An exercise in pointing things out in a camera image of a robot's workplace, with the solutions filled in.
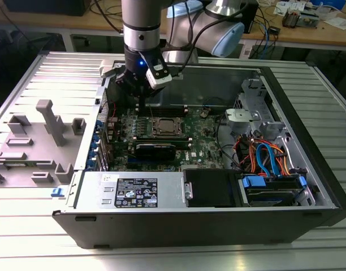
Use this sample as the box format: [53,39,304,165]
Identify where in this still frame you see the green motherboard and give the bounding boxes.
[105,103,227,173]

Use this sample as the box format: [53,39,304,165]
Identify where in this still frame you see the red and black wire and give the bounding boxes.
[108,101,119,119]

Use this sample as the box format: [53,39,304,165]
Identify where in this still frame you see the blue flat data cable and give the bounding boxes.
[256,142,281,178]

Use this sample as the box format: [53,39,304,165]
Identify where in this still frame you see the orange wire bundle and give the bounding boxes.
[236,137,292,177]

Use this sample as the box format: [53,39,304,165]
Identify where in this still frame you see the thick black power cable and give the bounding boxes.
[214,112,242,171]

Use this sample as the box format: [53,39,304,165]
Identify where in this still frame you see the silver square CPU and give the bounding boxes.
[158,120,176,132]

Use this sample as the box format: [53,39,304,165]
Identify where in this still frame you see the large black equipment box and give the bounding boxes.
[3,0,92,17]

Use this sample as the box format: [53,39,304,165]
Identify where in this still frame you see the thin black wire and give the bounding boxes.
[202,97,230,113]

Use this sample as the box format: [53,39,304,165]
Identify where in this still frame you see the blue disk carrier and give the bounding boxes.
[240,174,308,199]

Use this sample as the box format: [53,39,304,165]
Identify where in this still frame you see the white packet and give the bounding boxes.
[274,0,289,15]

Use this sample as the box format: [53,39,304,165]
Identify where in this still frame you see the black plastic cover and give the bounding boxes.
[183,169,241,208]

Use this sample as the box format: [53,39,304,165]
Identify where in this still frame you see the metal locking lever wire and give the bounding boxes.
[147,98,156,122]

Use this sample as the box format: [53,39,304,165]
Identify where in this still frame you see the silver power supply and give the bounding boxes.
[75,172,188,209]

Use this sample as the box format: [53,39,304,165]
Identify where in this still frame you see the metal socket cover frame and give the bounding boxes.
[151,117,183,138]

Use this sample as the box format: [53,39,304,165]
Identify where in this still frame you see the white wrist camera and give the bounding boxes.
[145,53,173,90]

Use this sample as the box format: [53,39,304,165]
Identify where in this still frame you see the black and grey PC case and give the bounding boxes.
[51,58,346,251]

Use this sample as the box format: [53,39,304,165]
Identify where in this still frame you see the metal heatsink cooler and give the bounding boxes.
[283,7,301,28]

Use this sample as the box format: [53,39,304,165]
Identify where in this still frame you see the grey electronic device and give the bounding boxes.
[299,5,322,29]

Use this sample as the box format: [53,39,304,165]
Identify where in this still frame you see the silver drive cage bracket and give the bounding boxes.
[225,108,261,135]

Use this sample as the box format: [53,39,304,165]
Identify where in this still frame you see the grey parts rack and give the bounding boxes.
[0,98,88,189]

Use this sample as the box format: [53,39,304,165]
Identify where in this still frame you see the blue card retainer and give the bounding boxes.
[86,120,103,172]

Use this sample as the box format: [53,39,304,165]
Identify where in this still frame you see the dark hard disk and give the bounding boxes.
[246,183,301,207]

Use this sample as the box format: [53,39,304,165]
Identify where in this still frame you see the white paper sheet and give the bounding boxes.
[323,16,346,31]

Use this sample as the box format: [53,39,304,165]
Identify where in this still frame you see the tall black box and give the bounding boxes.
[244,0,260,34]

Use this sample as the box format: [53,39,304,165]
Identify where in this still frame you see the black graphics card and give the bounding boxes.
[134,143,177,163]

